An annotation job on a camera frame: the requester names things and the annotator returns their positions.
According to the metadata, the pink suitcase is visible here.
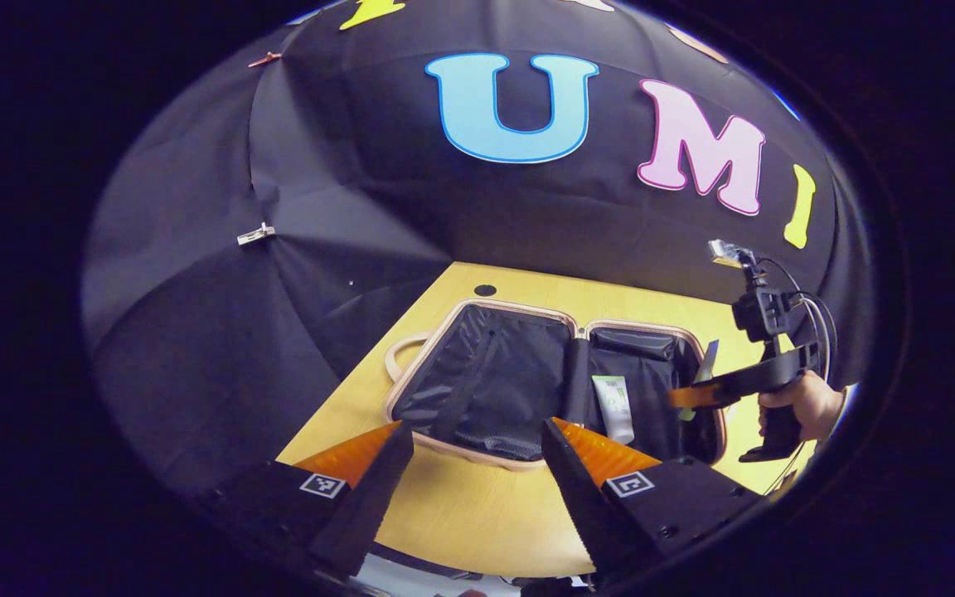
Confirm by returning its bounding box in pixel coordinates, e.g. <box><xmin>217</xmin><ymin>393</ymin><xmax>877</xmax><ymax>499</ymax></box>
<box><xmin>384</xmin><ymin>298</ymin><xmax>730</xmax><ymax>472</ymax></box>

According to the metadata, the black backdrop cloth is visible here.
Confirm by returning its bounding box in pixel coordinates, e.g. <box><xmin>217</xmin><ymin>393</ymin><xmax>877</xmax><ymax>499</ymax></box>
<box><xmin>80</xmin><ymin>0</ymin><xmax>868</xmax><ymax>498</ymax></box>

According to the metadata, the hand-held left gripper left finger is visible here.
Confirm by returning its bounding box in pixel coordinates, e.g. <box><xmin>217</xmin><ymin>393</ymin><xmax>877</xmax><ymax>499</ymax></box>
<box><xmin>204</xmin><ymin>420</ymin><xmax>414</xmax><ymax>579</ymax></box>

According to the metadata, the large white green tube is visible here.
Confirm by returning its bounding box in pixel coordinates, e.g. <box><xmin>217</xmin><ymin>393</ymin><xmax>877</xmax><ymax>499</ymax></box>
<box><xmin>592</xmin><ymin>375</ymin><xmax>637</xmax><ymax>446</ymax></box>

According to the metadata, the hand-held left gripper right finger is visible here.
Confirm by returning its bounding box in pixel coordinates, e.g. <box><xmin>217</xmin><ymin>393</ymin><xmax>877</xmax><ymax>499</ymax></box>
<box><xmin>542</xmin><ymin>417</ymin><xmax>764</xmax><ymax>585</ymax></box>

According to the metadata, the black cable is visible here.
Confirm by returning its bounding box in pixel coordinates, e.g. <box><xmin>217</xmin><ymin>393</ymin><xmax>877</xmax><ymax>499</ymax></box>
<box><xmin>755</xmin><ymin>257</ymin><xmax>840</xmax><ymax>382</ymax></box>

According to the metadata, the small white green tube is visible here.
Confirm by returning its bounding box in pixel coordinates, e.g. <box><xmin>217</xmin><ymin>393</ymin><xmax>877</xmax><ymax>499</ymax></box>
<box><xmin>676</xmin><ymin>340</ymin><xmax>720</xmax><ymax>422</ymax></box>

